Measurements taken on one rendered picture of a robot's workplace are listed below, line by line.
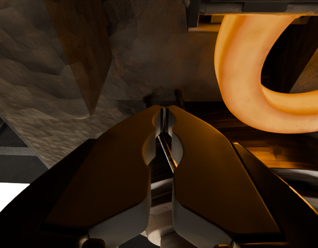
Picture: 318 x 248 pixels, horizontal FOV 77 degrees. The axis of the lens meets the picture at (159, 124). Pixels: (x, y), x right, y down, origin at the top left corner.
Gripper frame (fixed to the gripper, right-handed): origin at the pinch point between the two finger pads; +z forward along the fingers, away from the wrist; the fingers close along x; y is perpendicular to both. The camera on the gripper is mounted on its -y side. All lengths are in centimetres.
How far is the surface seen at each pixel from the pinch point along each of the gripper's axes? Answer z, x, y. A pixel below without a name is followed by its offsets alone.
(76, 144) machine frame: 27.4, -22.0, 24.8
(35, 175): 498, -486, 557
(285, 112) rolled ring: 7.0, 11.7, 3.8
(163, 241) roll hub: 8.6, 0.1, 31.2
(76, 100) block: 3.0, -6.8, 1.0
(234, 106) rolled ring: 6.5, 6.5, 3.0
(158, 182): 8.6, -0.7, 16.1
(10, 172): 508, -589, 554
